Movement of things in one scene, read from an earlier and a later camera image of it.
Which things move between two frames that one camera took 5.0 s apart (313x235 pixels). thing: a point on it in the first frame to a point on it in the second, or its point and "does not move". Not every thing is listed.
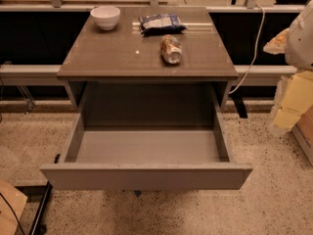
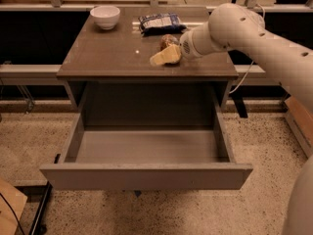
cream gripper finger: [293, 98] to [195, 43]
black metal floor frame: [46, 189] does not move
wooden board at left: [18, 201] does not move
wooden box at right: [303, 132] does not move
